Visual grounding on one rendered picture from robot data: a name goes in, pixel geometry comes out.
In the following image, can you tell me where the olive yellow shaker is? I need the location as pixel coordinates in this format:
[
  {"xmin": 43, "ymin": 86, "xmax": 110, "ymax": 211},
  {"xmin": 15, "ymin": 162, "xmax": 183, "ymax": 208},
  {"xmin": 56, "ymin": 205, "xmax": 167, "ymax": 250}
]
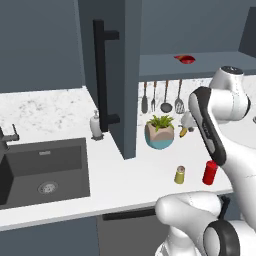
[{"xmin": 173, "ymin": 165, "xmax": 187, "ymax": 185}]

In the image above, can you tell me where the black drawer handle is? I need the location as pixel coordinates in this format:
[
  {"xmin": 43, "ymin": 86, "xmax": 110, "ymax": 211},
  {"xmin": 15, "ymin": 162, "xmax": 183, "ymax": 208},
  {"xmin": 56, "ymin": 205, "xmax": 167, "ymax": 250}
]
[{"xmin": 219, "ymin": 195, "xmax": 232, "ymax": 220}]

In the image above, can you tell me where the red bowl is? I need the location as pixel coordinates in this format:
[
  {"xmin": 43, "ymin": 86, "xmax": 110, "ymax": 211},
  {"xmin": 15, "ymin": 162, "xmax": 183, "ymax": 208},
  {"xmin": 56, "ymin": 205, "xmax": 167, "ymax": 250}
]
[{"xmin": 173, "ymin": 54, "xmax": 197, "ymax": 65}]

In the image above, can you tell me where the white soap dispenser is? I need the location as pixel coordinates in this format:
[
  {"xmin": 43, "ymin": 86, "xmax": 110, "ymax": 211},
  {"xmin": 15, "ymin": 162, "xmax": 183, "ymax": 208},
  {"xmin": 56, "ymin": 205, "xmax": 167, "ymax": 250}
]
[{"xmin": 89, "ymin": 109, "xmax": 105, "ymax": 141}]

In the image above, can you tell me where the blue-grey closed wall cupboard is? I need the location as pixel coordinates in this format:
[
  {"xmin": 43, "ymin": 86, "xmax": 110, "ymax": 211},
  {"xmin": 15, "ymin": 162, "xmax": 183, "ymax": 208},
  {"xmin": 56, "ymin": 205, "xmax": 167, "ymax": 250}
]
[{"xmin": 0, "ymin": 0, "xmax": 85, "ymax": 95}]

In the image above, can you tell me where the hanging ladle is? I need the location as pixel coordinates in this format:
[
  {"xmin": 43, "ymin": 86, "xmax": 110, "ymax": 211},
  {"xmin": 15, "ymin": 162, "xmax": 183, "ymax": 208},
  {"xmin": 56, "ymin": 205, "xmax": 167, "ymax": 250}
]
[{"xmin": 159, "ymin": 80, "xmax": 174, "ymax": 114}]

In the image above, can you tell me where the hanging fork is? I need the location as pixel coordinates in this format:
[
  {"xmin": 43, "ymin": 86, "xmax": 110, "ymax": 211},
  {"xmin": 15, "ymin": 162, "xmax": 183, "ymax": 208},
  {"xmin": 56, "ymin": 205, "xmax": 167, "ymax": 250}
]
[{"xmin": 150, "ymin": 80, "xmax": 158, "ymax": 113}]

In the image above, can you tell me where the blue-grey base cupboard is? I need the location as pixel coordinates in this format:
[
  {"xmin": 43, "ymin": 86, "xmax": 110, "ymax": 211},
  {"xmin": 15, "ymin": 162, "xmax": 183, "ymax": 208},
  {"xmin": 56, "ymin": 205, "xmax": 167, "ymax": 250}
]
[{"xmin": 0, "ymin": 215, "xmax": 101, "ymax": 256}]

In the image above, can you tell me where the hanging slotted spatula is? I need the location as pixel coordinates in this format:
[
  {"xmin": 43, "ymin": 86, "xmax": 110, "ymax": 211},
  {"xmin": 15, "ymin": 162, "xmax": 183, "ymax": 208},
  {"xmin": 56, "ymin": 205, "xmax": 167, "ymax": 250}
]
[{"xmin": 174, "ymin": 78, "xmax": 186, "ymax": 115}]

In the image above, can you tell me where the black dishwasher handle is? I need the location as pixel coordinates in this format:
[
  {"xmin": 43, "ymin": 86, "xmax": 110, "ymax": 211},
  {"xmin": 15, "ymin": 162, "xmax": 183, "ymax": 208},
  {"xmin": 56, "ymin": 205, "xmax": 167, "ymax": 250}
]
[{"xmin": 101, "ymin": 207, "xmax": 158, "ymax": 222}]

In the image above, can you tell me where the black cabinet door handle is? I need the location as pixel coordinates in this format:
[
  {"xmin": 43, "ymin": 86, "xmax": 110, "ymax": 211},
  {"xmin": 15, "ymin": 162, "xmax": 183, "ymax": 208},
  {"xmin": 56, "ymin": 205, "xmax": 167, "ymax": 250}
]
[{"xmin": 92, "ymin": 19, "xmax": 121, "ymax": 133}]

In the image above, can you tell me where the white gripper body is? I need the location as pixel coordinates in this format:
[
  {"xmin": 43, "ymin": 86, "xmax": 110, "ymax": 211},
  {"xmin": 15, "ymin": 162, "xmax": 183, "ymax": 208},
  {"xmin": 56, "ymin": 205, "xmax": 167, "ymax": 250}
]
[{"xmin": 180, "ymin": 111, "xmax": 199, "ymax": 133}]

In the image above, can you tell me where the blue-grey wall cabinet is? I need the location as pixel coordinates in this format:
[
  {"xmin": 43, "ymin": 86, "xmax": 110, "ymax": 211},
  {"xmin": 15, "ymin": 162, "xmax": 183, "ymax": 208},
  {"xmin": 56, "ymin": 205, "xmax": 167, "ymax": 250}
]
[{"xmin": 138, "ymin": 0, "xmax": 256, "ymax": 83}]

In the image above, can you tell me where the black tap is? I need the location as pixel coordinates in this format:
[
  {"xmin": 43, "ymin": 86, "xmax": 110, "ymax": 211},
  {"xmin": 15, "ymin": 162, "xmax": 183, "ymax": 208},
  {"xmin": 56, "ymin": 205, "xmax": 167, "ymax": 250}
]
[{"xmin": 0, "ymin": 123, "xmax": 20, "ymax": 152}]

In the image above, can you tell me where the grey dishwasher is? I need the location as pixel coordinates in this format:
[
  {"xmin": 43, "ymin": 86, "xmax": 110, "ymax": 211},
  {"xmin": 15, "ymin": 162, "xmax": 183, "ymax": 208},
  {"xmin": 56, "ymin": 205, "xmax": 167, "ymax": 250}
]
[{"xmin": 96, "ymin": 207, "xmax": 171, "ymax": 256}]

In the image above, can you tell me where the green plant in round pot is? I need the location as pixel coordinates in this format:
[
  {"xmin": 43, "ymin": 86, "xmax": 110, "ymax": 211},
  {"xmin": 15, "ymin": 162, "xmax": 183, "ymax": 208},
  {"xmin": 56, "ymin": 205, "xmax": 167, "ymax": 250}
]
[{"xmin": 143, "ymin": 114, "xmax": 176, "ymax": 150}]

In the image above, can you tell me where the blue-grey open cabinet door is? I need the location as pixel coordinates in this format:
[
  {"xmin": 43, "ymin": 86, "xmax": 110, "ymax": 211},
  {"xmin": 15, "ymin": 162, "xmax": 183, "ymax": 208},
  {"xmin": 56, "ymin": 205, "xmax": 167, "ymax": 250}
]
[{"xmin": 77, "ymin": 0, "xmax": 143, "ymax": 161}]

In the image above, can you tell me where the red condiment bottle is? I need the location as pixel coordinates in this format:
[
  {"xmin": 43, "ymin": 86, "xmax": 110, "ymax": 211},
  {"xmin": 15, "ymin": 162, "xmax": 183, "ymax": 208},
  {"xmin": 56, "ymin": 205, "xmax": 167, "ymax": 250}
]
[{"xmin": 201, "ymin": 160, "xmax": 219, "ymax": 186}]

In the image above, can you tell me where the dark grey sink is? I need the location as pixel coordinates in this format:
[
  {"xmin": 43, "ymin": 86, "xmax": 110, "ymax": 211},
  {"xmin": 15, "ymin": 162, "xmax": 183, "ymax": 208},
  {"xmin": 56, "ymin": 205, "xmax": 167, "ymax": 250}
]
[{"xmin": 0, "ymin": 137, "xmax": 91, "ymax": 211}]

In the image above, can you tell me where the hanging dark spoon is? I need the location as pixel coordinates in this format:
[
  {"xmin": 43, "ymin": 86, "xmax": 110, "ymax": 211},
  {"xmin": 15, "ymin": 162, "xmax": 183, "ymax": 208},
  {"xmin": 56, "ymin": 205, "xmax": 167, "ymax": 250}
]
[{"xmin": 140, "ymin": 81, "xmax": 150, "ymax": 114}]

